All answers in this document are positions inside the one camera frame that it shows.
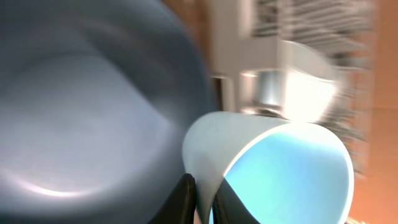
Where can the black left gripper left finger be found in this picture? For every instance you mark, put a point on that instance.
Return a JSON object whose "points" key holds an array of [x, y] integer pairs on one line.
{"points": [[179, 208]]}

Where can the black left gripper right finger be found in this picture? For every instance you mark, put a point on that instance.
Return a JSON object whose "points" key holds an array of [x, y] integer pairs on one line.
{"points": [[228, 209]]}

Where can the light blue cup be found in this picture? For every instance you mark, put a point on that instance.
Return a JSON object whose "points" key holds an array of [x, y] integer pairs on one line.
{"points": [[282, 171]]}

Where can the dark blue plate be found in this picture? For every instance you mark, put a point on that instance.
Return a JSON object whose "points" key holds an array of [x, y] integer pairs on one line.
{"points": [[96, 97]]}

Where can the light blue bowl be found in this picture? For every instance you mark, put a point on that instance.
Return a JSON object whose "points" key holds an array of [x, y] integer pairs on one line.
{"points": [[302, 87]]}

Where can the grey dishwasher rack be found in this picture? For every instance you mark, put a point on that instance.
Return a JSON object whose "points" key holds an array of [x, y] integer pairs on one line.
{"points": [[245, 36]]}

